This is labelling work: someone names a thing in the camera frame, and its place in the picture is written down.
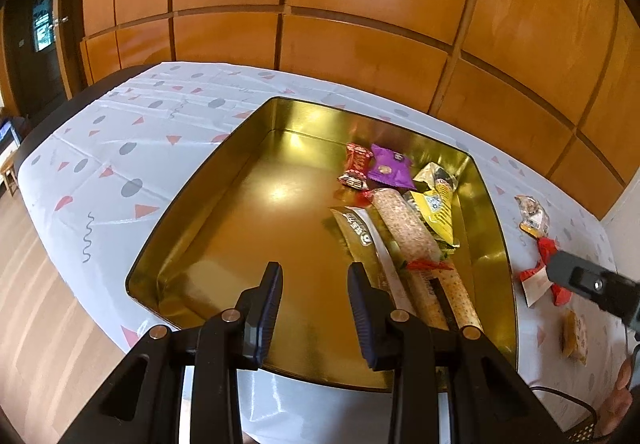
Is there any small wooden stool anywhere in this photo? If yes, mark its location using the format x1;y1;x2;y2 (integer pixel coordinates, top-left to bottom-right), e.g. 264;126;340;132
0;156;21;197

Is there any black and gold tin box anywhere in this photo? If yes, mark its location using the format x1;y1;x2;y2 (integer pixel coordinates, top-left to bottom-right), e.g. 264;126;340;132
125;96;518;392

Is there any patterned white tablecloth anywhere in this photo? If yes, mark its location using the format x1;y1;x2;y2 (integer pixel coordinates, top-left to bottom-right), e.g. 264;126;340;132
15;61;616;440

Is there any yellow snack packet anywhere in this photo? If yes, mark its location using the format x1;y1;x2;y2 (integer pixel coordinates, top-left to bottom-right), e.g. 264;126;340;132
404;189;461;249

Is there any clear snack packet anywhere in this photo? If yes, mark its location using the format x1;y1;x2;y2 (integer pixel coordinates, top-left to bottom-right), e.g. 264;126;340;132
515;194;551;239

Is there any person's right hand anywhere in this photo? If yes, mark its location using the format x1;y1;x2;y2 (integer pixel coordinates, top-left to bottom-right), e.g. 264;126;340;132
597;356;640;437

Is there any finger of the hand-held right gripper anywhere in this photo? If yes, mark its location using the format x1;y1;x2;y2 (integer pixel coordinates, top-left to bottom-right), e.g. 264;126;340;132
546;251;640;327

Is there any black cable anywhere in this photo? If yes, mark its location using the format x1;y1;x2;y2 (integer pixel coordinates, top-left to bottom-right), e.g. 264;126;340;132
530;386;598;430

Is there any black and gold snack packet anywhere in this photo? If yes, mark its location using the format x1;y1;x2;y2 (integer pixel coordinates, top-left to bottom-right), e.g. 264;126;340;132
412;162;460;197

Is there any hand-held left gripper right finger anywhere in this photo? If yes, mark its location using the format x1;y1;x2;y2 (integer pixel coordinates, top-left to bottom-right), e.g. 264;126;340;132
347;262;571;444

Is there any bright red snack packet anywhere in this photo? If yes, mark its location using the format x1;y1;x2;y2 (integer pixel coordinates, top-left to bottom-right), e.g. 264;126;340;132
537;238;573;307

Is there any purple snack packet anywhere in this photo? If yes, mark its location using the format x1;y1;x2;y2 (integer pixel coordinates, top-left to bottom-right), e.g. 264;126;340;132
367;144;416;189

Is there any dark red snack packet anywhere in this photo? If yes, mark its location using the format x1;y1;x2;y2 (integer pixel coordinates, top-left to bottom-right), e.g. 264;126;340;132
337;142;375;189

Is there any long clear grain bar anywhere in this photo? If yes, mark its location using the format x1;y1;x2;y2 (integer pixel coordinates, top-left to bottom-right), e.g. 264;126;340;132
362;188;453;272

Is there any long gold stick packet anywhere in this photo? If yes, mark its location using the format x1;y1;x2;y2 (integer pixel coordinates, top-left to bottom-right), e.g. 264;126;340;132
330;206;416;315

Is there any dark door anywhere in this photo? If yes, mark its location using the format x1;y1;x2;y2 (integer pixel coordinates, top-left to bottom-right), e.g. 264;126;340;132
0;0;86;119

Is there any wooden cane chair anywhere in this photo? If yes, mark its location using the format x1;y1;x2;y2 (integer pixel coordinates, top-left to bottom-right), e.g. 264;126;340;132
565;416;608;444

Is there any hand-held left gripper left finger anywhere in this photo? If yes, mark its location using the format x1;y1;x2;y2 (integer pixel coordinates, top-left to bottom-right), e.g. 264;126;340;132
60;262;284;444

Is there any tan snack packet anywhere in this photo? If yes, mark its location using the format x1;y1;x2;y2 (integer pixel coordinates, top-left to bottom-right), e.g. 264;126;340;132
560;310;588;366

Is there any white snack packet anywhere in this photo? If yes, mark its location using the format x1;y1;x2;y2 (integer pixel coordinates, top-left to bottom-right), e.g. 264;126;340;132
519;261;553;309

